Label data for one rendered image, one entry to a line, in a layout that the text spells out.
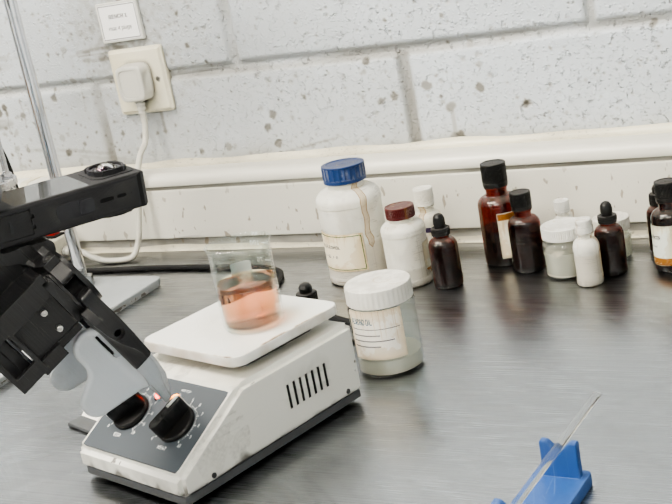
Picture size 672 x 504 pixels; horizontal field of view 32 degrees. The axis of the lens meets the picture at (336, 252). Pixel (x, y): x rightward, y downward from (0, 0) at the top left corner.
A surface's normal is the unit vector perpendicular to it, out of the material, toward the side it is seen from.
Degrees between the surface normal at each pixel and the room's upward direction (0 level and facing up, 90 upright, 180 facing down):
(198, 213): 90
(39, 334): 97
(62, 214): 95
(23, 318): 97
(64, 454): 0
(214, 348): 0
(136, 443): 30
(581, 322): 0
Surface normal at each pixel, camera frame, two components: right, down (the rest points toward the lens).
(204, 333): -0.18, -0.94
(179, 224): -0.44, 0.34
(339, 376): 0.72, 0.07
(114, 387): 0.56, 0.20
